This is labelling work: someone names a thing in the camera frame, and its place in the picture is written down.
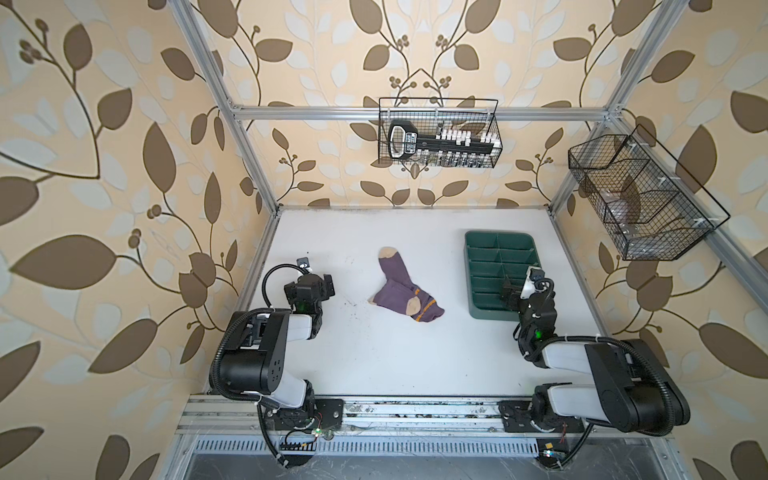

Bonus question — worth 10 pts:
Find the green compartment tray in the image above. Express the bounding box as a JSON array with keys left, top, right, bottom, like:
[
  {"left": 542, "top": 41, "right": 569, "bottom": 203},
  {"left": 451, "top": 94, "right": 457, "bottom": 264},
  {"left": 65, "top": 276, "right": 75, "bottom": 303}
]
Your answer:
[{"left": 464, "top": 230, "right": 541, "bottom": 322}]

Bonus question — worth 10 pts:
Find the black socket set tool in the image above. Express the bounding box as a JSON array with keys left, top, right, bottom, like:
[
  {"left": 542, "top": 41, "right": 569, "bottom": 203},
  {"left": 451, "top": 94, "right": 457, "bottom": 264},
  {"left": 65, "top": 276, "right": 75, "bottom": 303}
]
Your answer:
[{"left": 384, "top": 120, "right": 502, "bottom": 160}]

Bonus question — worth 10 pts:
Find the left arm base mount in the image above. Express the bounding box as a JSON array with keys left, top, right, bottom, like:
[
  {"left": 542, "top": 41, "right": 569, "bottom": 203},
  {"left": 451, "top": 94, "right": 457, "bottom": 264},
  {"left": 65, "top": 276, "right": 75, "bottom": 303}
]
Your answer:
[{"left": 265, "top": 397, "right": 345, "bottom": 431}]

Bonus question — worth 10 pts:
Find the wire basket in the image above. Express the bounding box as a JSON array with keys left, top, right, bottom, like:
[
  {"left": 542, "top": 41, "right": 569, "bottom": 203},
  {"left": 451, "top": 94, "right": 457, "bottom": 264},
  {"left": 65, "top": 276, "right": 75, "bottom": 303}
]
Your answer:
[
  {"left": 568, "top": 125, "right": 731, "bottom": 261},
  {"left": 377, "top": 96, "right": 503, "bottom": 170}
]

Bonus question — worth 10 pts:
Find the right wire basket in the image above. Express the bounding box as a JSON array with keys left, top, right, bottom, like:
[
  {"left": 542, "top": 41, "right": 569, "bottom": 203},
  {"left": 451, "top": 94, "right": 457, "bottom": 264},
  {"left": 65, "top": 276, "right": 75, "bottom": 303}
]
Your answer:
[{"left": 568, "top": 125, "right": 731, "bottom": 261}]

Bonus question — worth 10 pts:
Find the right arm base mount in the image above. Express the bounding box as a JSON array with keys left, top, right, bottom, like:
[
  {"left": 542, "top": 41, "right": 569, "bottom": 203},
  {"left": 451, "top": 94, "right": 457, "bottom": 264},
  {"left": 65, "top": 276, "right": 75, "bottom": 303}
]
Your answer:
[{"left": 497, "top": 398, "right": 585, "bottom": 435}]

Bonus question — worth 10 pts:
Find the back wire basket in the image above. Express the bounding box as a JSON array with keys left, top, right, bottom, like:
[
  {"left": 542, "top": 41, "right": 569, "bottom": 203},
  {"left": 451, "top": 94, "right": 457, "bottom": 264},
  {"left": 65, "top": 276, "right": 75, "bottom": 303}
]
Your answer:
[{"left": 377, "top": 96, "right": 503, "bottom": 170}]

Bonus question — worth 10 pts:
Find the purple sock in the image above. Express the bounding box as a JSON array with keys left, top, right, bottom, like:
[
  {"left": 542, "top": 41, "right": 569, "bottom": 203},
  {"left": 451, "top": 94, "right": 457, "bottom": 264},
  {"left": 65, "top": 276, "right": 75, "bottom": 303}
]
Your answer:
[{"left": 370, "top": 247, "right": 445, "bottom": 323}]

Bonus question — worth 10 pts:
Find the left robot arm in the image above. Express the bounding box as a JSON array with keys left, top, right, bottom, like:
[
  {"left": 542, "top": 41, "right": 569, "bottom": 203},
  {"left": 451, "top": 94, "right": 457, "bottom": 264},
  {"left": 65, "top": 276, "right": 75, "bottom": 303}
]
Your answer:
[{"left": 209, "top": 258, "right": 335, "bottom": 420}]

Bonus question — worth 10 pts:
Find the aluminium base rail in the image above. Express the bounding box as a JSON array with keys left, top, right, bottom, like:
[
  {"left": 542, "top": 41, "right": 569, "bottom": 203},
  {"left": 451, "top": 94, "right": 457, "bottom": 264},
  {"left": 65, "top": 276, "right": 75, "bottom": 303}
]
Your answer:
[{"left": 176, "top": 394, "right": 581, "bottom": 437}]

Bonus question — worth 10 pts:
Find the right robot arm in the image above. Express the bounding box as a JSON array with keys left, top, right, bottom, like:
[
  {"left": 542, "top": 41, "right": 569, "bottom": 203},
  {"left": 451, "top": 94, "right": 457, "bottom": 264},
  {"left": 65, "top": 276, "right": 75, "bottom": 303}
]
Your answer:
[{"left": 500, "top": 266, "right": 691, "bottom": 437}]

